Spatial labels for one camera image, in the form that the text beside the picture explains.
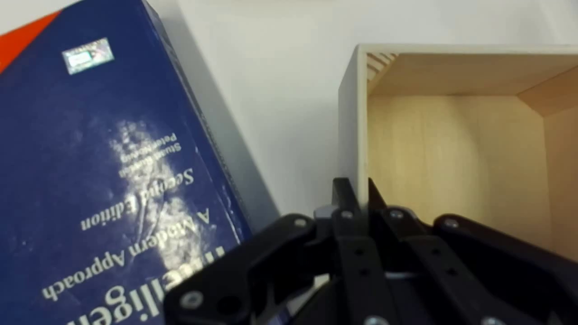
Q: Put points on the small wooden box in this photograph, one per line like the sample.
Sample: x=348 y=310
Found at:
x=469 y=151

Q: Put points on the blue hardcover textbook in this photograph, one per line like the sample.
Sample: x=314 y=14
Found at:
x=101 y=182

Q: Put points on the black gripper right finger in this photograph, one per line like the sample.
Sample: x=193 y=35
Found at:
x=480 y=265

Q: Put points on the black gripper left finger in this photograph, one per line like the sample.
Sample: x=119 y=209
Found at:
x=271 y=272

